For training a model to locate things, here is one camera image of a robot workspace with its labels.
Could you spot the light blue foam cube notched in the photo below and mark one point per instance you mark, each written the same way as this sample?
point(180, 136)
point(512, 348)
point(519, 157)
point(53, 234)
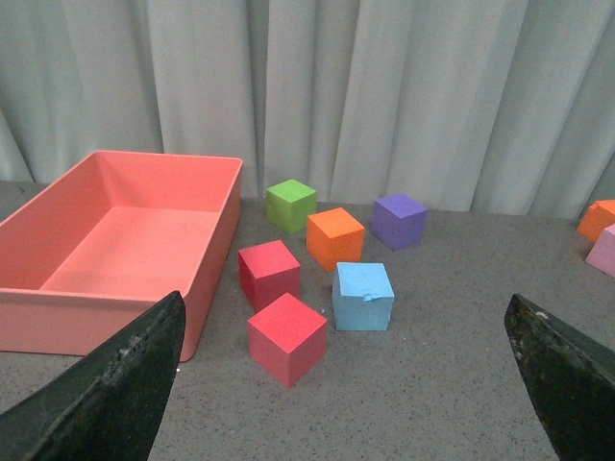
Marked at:
point(362, 297)

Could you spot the pink plastic bin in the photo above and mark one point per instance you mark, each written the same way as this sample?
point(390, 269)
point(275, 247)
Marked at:
point(114, 235)

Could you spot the pink foam cube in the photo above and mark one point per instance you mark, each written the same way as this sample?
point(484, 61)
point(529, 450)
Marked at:
point(602, 254)

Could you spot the green foam cube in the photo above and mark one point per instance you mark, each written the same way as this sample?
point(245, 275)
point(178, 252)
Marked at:
point(289, 204)

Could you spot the purple foam cube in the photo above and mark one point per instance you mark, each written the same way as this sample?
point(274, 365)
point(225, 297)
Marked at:
point(398, 221)

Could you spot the dark red foam cube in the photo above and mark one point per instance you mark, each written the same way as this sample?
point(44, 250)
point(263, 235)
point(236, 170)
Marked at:
point(266, 272)

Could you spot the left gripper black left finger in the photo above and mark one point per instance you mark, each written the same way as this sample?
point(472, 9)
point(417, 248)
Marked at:
point(108, 405)

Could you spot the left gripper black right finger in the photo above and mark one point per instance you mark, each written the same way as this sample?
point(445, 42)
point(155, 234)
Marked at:
point(569, 378)

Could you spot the orange foam cube far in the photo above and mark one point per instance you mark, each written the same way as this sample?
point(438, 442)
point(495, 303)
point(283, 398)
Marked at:
point(600, 215)

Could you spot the orange foam cube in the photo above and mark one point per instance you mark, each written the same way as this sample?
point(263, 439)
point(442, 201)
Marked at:
point(600, 215)
point(334, 236)

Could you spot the grey curtain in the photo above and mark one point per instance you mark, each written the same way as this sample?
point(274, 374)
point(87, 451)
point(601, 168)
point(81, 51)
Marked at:
point(487, 106)

